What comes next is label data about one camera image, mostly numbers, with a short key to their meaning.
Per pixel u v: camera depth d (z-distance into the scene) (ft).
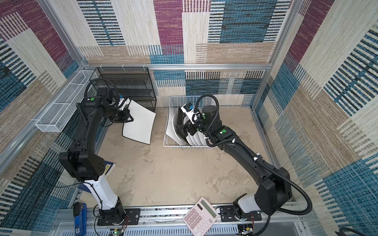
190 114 2.07
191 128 2.16
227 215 2.39
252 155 1.52
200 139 2.85
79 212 2.36
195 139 2.85
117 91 2.41
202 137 2.87
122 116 2.38
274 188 1.32
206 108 1.92
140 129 3.06
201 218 2.34
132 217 2.40
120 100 2.45
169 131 2.71
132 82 3.49
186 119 2.98
